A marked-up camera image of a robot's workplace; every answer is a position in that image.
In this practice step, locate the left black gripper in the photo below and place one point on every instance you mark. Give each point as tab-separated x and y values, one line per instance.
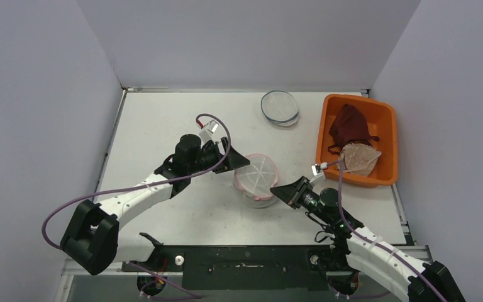
234	161

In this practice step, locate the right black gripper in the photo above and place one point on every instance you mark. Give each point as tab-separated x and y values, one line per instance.
301	194

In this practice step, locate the pink-trimmed mesh laundry bag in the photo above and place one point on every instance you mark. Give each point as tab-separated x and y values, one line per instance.
255	180

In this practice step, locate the blue-trimmed mesh laundry bag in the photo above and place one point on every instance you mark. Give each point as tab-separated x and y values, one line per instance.
280	108

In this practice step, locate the beige lace bra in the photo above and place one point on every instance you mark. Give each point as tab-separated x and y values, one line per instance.
359	159

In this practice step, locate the red bra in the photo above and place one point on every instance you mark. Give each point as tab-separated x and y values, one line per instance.
349	126

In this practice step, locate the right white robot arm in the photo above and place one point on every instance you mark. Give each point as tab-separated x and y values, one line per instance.
405	276

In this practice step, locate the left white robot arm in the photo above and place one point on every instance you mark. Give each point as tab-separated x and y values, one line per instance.
92	237

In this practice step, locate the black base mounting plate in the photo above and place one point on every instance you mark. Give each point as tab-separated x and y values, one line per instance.
259	267

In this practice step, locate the orange plastic bin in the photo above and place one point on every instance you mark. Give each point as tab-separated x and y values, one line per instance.
381	122

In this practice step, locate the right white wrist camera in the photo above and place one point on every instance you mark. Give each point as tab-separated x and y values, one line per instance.
318	171

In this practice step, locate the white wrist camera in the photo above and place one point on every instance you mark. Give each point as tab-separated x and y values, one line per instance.
318	171
207	131

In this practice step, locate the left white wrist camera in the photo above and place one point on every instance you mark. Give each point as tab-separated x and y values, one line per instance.
207	131

